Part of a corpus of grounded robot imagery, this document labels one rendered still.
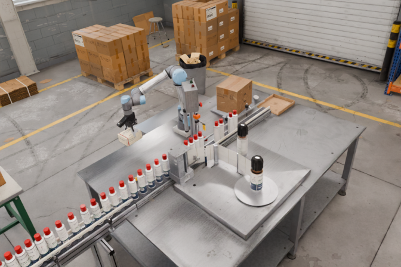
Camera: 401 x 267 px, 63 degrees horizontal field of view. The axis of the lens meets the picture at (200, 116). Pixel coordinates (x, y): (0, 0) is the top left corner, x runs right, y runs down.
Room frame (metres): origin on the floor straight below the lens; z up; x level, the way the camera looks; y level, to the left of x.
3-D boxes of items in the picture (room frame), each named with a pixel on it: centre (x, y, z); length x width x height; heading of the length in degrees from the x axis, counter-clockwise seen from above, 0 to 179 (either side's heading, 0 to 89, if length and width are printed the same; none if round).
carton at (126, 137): (2.31, 0.61, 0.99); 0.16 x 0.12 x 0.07; 136
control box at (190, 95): (2.22, 0.07, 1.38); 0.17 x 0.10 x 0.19; 9
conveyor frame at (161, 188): (2.23, -0.07, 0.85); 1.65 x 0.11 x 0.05; 134
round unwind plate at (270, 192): (1.68, -0.36, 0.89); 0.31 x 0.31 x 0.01
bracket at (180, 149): (1.87, 0.17, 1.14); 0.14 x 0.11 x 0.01; 134
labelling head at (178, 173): (1.87, 0.17, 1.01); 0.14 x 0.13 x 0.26; 134
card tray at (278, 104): (2.92, -0.79, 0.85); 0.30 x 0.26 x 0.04; 134
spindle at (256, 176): (1.68, -0.36, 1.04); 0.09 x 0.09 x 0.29
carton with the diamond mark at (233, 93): (2.93, -0.36, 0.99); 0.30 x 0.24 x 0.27; 141
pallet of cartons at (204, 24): (6.62, -0.26, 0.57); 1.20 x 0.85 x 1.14; 138
